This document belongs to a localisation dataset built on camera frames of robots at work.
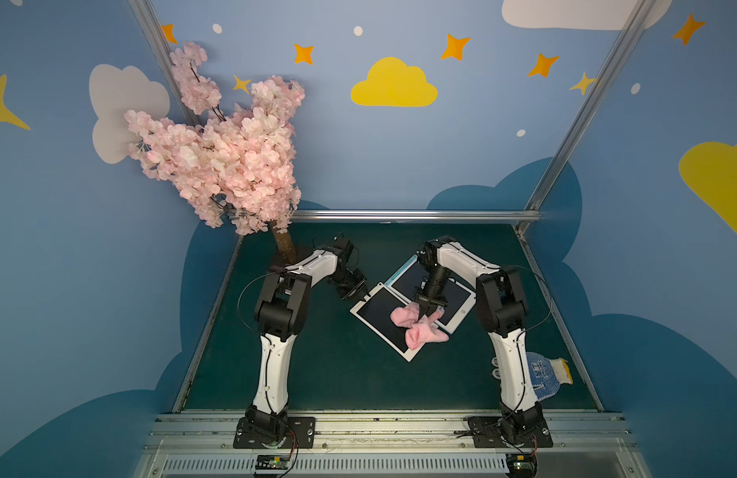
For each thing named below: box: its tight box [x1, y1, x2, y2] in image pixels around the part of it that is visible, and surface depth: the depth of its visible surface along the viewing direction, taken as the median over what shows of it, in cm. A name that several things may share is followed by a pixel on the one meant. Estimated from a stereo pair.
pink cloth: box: [390, 301, 450, 351], surface depth 85 cm
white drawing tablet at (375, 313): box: [348, 281, 425, 363], surface depth 98 cm
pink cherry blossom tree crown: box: [124, 41, 306, 235], surface depth 65 cm
